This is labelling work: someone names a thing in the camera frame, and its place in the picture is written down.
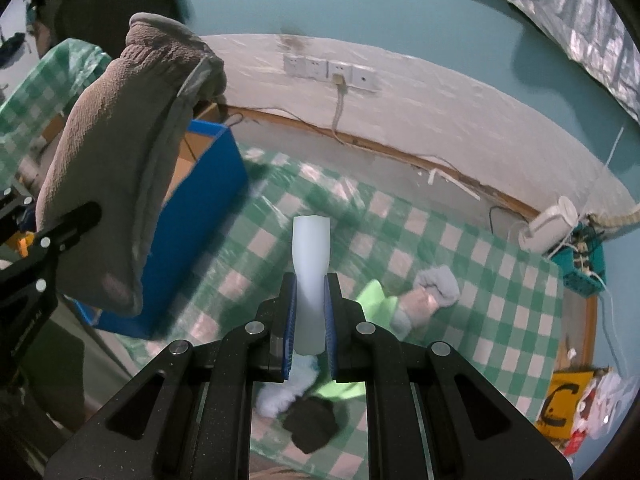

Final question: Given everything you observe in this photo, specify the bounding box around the green checked tablecloth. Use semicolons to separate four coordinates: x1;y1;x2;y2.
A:
95;147;566;480

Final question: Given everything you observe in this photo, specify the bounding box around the white plastic bag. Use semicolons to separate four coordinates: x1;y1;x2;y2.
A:
575;367;640;456

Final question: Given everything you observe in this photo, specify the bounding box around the white fluffy cloth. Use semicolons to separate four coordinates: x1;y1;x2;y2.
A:
256;352;321;418

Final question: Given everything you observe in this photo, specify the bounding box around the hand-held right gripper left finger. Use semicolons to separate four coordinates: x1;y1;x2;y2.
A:
44;272;301;480

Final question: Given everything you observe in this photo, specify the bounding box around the beige braided hose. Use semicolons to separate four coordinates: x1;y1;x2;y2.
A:
590;209;640;227

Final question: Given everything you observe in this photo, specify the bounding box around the blue cardboard box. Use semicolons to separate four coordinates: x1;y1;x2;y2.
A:
67;119;251;341

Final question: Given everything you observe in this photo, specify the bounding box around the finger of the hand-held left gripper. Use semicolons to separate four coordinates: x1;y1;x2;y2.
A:
29;201;104;264
0;187;36;233

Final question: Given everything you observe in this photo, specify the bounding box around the yellow bag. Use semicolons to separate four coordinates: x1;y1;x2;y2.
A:
535;371;596;443

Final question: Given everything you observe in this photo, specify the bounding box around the white sock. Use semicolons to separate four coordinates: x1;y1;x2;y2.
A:
291;215;332;356

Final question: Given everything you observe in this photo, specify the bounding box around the black sock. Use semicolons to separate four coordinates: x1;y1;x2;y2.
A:
282;396;341;455

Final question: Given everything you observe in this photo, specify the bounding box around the pink sock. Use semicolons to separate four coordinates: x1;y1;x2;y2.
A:
392;287;438;338

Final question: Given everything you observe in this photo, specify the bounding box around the teal plastic basket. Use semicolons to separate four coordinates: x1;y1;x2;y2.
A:
547;220;608;296

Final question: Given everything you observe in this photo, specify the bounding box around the white cable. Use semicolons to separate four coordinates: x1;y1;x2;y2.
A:
595;270;632;376
604;127;624;171

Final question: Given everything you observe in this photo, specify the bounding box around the green checked cloth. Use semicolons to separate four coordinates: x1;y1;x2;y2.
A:
0;39;113;181

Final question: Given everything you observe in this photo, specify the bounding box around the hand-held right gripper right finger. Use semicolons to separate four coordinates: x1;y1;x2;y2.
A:
324;272;573;480

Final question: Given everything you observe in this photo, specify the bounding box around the brown fleece cloth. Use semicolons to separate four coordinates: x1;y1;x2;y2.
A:
35;12;228;317

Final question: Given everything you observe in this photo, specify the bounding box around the silver foil sheet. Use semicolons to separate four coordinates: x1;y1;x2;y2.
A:
510;0;640;123

